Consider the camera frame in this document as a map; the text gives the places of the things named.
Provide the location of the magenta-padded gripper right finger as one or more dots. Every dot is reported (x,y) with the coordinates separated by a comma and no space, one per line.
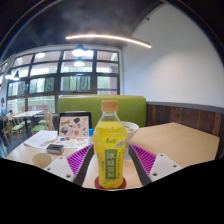
(163,165)

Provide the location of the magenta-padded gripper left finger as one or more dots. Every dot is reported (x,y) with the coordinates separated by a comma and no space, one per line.
(60,166)

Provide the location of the yellow drink bottle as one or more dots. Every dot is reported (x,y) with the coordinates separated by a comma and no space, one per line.
(110,143)

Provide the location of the small dark flat device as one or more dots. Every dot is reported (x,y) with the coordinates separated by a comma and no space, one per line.
(55,148)

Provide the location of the white cup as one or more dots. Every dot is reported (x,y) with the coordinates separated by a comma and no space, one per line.
(41,160)

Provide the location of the white paper sheet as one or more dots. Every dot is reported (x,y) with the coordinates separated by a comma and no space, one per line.
(40,138)

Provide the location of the flat round red coaster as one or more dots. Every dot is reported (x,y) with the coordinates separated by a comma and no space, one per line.
(97,184)

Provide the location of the group of wooden green-seated chairs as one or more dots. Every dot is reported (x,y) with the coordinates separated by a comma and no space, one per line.
(38,127)

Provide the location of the small blue-capped bottle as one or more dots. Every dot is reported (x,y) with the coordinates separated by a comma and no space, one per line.
(91,132)

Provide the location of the white bowl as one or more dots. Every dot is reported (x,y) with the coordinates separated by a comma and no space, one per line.
(132,130)

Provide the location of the light wooden dining table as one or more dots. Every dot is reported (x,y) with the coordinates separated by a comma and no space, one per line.
(28,114)

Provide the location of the green upholstered bench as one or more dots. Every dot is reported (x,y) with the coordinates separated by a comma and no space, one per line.
(80,105)

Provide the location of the person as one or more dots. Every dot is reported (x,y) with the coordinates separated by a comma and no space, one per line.
(3,108)

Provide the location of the large black-framed window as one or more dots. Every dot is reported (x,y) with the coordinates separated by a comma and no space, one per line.
(43,70)

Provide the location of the group of pendant lamps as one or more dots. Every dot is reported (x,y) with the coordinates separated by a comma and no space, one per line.
(79,51)

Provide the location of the long curved ceiling light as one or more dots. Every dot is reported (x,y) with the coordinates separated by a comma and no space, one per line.
(110,37)

